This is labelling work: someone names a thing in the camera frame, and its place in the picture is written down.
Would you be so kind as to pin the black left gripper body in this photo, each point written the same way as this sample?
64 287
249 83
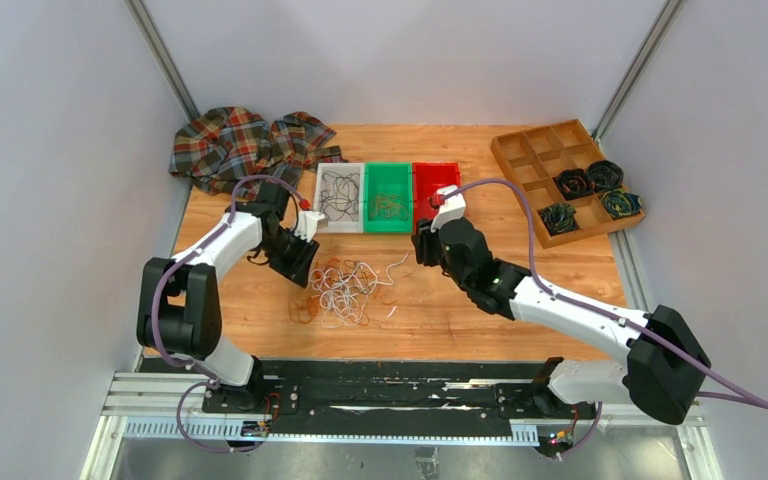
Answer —
286 241

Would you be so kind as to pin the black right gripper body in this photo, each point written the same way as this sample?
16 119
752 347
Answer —
437 253

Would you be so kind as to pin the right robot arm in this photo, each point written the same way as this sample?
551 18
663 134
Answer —
656 361

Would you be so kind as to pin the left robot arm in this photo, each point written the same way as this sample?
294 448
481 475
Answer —
179 313

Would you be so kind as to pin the red plastic bin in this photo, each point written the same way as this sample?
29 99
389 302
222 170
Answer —
428 177

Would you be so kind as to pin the green plastic bin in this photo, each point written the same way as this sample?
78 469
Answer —
388 204

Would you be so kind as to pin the white plastic bin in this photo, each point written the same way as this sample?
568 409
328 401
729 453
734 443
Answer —
339 193

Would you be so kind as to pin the rolled dark sock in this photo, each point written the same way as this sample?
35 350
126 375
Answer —
605 175
619 203
559 218
573 184

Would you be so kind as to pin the plaid cloth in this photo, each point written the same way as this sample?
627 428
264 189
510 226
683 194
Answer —
214 151

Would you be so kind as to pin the wooden compartment tray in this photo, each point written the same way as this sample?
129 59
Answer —
531 158

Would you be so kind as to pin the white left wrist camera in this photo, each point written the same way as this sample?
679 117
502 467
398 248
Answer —
307 223

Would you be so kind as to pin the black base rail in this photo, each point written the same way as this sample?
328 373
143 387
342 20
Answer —
401 399

